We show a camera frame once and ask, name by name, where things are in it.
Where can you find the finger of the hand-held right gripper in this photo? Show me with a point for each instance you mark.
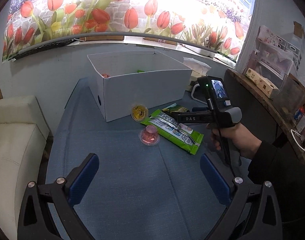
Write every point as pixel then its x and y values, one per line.
pixel 174 117
pixel 200 109

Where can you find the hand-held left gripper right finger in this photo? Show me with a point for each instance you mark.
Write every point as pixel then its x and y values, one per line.
pixel 216 180

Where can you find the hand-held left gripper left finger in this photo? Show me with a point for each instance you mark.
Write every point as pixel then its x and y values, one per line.
pixel 82 177

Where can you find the green snack bag brown picture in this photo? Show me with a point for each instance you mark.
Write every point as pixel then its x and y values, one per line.
pixel 175 108

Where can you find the red jelly cup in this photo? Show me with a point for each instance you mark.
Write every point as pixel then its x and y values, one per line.
pixel 149 136
pixel 106 75

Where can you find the yellow jelly cup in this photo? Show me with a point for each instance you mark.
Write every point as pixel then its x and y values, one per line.
pixel 139 112

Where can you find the white cardboard box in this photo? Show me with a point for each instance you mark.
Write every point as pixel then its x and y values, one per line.
pixel 142 92

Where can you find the person's right forearm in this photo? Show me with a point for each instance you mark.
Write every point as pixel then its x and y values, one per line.
pixel 285 185

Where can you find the person's right hand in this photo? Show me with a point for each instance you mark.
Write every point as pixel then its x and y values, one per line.
pixel 240 140

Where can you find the cream tissue pack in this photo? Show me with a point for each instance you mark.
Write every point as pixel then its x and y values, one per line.
pixel 196 66

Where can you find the wooden shelf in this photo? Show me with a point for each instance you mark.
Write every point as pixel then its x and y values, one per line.
pixel 257 100

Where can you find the cream printed carton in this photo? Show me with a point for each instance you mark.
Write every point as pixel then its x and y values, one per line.
pixel 251 75
pixel 266 86

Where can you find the white flat device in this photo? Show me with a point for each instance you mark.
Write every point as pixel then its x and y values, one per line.
pixel 205 51

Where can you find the blue tablecloth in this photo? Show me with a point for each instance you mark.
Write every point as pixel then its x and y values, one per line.
pixel 132 185

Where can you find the clear acrylic organizer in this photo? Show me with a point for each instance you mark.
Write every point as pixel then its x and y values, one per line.
pixel 270 60

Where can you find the white leather sofa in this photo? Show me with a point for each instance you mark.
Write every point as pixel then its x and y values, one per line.
pixel 15 150

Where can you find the clear plastic container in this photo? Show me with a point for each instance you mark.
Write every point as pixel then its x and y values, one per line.
pixel 291 97

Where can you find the floral printed pouch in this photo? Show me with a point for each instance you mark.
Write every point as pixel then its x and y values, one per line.
pixel 268 36

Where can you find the small white red container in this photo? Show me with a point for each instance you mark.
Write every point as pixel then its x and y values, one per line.
pixel 299 116

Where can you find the small brown cardboard square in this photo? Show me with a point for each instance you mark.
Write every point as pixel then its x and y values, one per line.
pixel 299 30

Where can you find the brown cardboard strip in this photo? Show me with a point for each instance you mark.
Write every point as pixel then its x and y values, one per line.
pixel 101 38

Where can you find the tulip wall poster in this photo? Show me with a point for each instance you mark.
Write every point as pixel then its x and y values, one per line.
pixel 117 12

